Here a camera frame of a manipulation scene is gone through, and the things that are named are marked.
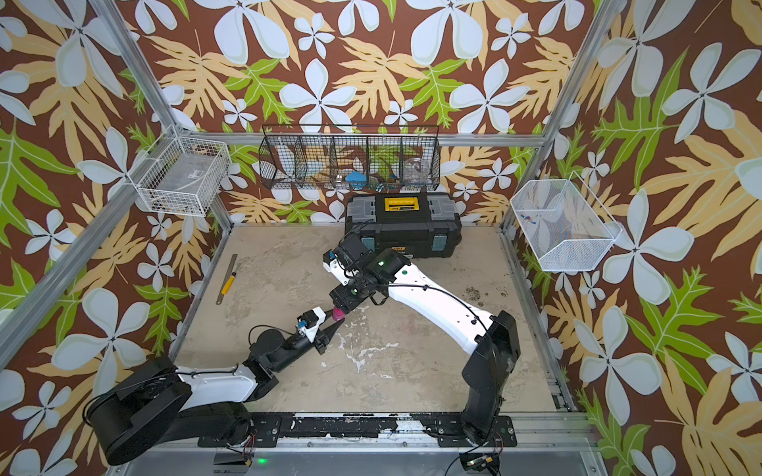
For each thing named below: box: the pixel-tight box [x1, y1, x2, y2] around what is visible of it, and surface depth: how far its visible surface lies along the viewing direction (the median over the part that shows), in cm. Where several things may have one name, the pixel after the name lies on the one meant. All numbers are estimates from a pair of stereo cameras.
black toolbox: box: [344, 192, 463, 259], surface depth 103 cm
